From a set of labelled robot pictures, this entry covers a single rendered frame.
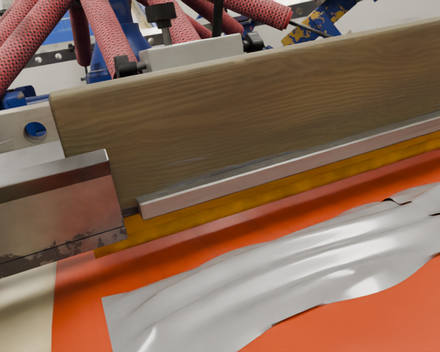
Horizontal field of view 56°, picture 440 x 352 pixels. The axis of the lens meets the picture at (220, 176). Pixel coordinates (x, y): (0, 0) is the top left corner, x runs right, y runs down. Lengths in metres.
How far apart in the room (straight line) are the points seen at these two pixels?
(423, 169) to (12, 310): 0.29
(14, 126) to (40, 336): 0.28
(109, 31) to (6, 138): 0.36
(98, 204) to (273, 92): 0.12
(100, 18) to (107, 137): 0.58
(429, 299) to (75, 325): 0.16
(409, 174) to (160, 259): 0.19
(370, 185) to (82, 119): 0.20
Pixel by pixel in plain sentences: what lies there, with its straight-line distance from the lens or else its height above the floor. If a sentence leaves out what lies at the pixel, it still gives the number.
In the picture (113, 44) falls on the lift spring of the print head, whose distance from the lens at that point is 0.73.
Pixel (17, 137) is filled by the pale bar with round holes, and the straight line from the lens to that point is 0.46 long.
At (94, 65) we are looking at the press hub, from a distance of 1.06.
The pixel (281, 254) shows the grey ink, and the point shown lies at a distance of 0.22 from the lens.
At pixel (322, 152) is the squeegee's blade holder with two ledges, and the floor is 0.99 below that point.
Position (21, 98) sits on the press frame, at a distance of 0.86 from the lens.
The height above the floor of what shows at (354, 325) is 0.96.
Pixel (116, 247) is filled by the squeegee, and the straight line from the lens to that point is 0.26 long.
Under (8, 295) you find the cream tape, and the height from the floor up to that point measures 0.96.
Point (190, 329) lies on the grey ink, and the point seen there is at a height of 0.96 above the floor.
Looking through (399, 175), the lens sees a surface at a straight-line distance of 0.33.
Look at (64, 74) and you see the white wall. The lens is 4.37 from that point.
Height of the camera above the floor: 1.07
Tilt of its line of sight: 18 degrees down
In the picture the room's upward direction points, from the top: 10 degrees counter-clockwise
